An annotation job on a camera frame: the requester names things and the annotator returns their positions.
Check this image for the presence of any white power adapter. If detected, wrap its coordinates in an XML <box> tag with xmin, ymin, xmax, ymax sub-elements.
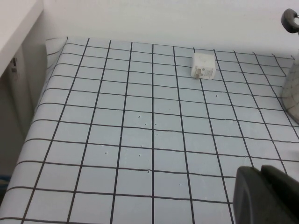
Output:
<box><xmin>190</xmin><ymin>52</ymin><xmax>216</xmax><ymax>80</ymax></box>

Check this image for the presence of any white grid tablecloth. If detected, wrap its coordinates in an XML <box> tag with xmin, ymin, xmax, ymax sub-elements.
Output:
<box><xmin>0</xmin><ymin>36</ymin><xmax>299</xmax><ymax>224</ymax></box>

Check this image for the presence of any stainless steel pot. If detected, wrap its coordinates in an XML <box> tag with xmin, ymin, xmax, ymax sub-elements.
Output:
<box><xmin>281</xmin><ymin>8</ymin><xmax>299</xmax><ymax>122</ymax></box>

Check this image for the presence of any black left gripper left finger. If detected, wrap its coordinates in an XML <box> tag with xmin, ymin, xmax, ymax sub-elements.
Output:
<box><xmin>233</xmin><ymin>166</ymin><xmax>293</xmax><ymax>224</ymax></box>

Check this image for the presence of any white side cabinet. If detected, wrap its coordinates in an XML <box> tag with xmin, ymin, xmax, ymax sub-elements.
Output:
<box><xmin>0</xmin><ymin>0</ymin><xmax>50</xmax><ymax>164</ymax></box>

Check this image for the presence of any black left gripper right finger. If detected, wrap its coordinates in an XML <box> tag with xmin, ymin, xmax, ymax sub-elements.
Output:
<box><xmin>261</xmin><ymin>164</ymin><xmax>299</xmax><ymax>224</ymax></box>

